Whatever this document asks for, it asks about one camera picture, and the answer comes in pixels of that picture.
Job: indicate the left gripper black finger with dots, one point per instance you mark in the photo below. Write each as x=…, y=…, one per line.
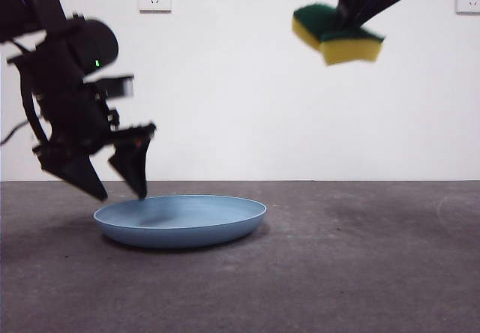
x=80, y=175
x=135, y=164

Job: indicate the yellow sponge with green pad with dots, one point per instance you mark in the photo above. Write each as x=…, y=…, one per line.
x=348, y=48

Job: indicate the light blue round plate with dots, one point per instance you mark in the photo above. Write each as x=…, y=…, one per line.
x=187, y=228

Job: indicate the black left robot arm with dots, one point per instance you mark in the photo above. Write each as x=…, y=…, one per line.
x=30, y=3

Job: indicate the left wrist grey camera box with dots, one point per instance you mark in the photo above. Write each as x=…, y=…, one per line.
x=120, y=86

